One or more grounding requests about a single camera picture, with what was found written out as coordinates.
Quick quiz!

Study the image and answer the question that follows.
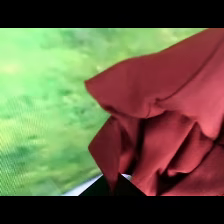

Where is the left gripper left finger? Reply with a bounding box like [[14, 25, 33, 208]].
[[79, 173, 113, 197]]

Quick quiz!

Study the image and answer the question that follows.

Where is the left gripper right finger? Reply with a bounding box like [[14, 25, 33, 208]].
[[113, 173, 146, 197]]

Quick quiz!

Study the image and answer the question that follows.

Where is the red T-shirt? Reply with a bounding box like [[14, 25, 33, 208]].
[[84, 28, 224, 197]]

